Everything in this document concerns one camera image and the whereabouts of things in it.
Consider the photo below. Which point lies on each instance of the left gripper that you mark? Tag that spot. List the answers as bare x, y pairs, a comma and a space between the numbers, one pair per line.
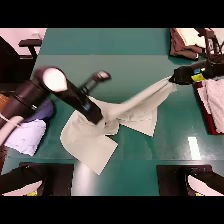
91, 111

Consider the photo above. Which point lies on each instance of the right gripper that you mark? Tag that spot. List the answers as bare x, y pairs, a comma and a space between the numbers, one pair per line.
181, 75

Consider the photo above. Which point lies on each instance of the pale beige shirt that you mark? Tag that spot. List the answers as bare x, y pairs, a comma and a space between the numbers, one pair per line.
85, 141

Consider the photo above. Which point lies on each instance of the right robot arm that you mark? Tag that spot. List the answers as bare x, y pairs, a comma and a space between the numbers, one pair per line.
213, 68

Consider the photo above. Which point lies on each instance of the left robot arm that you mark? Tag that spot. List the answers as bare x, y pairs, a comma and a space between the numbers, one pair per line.
31, 93

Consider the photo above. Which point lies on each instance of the dark brown garment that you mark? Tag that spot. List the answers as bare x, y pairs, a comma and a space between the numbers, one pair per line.
180, 50

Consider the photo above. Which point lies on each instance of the red garment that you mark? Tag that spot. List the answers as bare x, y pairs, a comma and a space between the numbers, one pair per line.
203, 106

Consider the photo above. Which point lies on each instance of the cream garment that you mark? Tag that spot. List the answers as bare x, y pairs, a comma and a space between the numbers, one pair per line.
190, 36

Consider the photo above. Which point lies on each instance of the white checked garment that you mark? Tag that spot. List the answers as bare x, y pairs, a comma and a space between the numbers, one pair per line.
215, 103

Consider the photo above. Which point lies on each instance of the purple garment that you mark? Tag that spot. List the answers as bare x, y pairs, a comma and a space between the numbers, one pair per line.
43, 111

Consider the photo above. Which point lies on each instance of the orange-brown garment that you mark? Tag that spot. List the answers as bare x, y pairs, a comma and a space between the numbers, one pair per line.
2, 101

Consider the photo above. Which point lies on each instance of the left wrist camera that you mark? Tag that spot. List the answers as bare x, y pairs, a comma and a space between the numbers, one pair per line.
97, 77

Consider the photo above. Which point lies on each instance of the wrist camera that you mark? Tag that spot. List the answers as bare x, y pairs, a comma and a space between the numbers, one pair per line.
97, 77
210, 43

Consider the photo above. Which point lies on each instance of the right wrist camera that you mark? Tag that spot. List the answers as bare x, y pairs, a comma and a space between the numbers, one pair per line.
210, 43

